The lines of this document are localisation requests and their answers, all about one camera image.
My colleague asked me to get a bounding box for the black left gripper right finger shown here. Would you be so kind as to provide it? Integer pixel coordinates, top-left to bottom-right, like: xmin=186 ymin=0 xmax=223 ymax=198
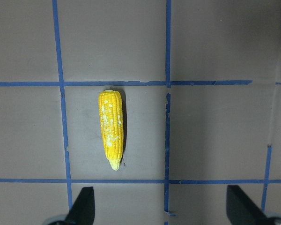
xmin=226 ymin=185 xmax=275 ymax=225

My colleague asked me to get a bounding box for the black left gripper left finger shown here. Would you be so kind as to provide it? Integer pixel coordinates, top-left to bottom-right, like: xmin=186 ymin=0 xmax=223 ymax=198
xmin=64 ymin=187 xmax=95 ymax=225

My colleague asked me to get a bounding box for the yellow corn cob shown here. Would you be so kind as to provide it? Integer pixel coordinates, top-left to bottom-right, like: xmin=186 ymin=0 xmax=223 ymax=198
xmin=98 ymin=90 xmax=124 ymax=171

